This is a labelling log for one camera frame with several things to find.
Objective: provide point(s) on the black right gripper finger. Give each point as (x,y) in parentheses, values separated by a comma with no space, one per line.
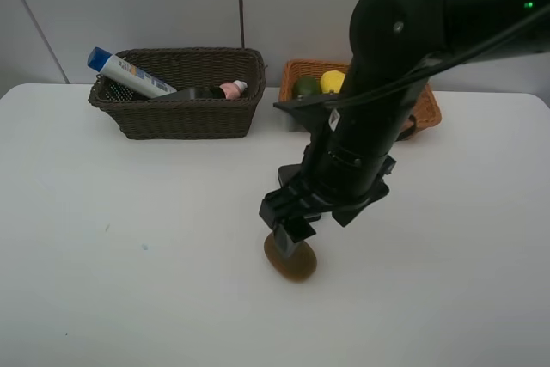
(288,236)

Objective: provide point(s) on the green lime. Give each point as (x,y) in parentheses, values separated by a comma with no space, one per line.
(306,86)

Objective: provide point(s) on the yellow lemon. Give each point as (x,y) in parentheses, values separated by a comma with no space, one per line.
(332,81)

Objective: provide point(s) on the black whiteboard eraser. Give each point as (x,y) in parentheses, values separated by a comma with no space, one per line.
(287,172)

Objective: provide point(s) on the pink white-capped bottle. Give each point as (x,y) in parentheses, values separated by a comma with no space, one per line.
(234,90)

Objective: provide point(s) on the white blue-capped shampoo bottle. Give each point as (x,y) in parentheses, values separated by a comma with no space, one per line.
(127,74)

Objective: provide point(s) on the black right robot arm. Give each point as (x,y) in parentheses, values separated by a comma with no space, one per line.
(397,46)

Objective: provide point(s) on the dark brown wicker basket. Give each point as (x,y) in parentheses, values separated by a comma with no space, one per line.
(181,68)

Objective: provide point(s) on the dark green pump bottle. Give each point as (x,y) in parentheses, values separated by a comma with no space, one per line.
(191,94)

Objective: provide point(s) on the brown kiwi fruit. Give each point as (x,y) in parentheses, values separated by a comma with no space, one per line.
(296,268)

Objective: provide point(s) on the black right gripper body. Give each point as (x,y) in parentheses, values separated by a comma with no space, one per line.
(298,199)

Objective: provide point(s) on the orange wicker basket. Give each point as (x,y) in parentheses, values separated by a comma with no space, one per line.
(425,114)

